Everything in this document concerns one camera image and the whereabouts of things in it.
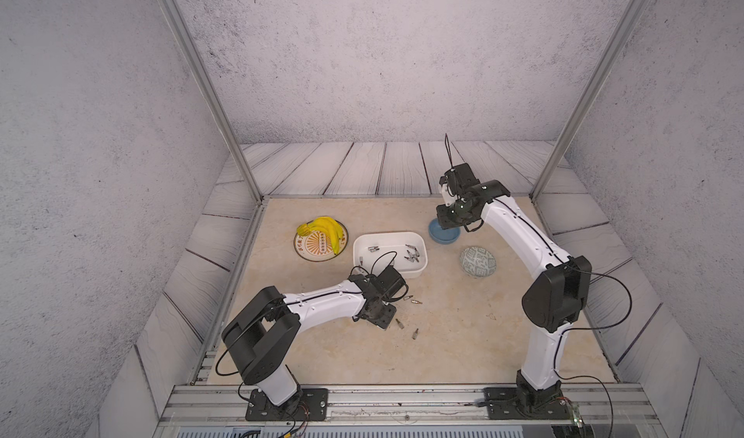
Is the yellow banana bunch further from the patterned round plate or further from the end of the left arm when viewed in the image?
the end of the left arm

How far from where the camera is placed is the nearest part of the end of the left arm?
0.63 m

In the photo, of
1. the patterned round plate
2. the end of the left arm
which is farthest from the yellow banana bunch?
the end of the left arm

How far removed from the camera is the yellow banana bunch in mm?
1031

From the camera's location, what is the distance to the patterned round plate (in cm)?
104

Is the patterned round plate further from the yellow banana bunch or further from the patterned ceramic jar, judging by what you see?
the patterned ceramic jar
